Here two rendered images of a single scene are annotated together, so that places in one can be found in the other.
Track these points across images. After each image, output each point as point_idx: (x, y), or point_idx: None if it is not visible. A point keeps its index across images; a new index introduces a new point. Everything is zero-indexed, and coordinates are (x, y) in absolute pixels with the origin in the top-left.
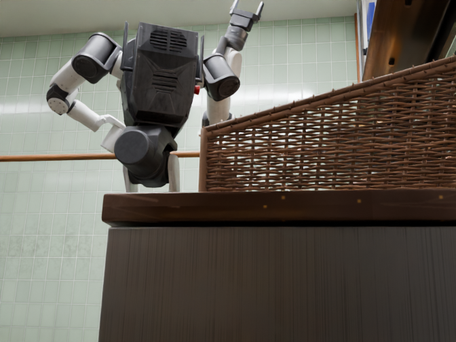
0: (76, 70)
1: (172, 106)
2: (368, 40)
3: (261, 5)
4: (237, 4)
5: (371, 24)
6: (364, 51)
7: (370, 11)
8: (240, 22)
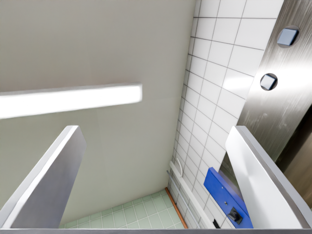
0: None
1: None
2: (226, 203)
3: (256, 140)
4: (72, 183)
5: (224, 185)
6: (232, 217)
7: (215, 174)
8: None
